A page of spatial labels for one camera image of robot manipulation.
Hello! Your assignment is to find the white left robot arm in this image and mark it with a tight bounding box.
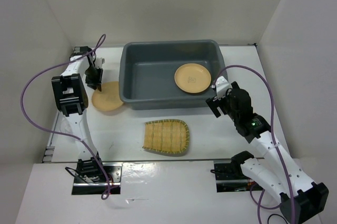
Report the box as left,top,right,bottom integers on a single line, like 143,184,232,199
51,46,105,182

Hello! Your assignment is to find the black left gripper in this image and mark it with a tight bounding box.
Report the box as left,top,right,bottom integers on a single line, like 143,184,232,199
85,66,104,91

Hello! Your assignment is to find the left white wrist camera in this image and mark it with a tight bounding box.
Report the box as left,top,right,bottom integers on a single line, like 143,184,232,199
94,57,105,69

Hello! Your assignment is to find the aluminium table edge rail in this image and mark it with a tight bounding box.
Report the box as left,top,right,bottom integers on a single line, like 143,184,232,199
42,46,83,163

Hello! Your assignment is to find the woven bamboo tray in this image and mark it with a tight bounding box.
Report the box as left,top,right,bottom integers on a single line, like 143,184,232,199
143,119,190,155

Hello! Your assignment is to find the black cable loop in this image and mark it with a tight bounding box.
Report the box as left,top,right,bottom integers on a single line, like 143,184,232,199
267,214,290,224

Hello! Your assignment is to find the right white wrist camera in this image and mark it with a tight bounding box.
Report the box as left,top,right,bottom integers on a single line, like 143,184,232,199
211,76,231,100

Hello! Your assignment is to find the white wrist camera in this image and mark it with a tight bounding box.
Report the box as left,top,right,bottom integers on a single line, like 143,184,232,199
211,76,231,100
94,57,105,69

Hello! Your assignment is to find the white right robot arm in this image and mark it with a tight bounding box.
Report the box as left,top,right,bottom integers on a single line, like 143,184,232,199
206,76,329,223

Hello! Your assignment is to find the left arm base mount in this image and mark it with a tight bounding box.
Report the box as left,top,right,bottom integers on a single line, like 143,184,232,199
65,162,123,195

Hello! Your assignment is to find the grey plastic bin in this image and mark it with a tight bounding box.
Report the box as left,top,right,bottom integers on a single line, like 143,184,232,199
119,39,225,110

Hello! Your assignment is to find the yellow plate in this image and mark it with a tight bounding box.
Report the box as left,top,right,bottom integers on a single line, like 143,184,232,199
174,63,212,94
92,82,124,112

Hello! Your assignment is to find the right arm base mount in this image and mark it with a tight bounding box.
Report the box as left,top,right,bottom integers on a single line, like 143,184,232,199
210,160,255,192

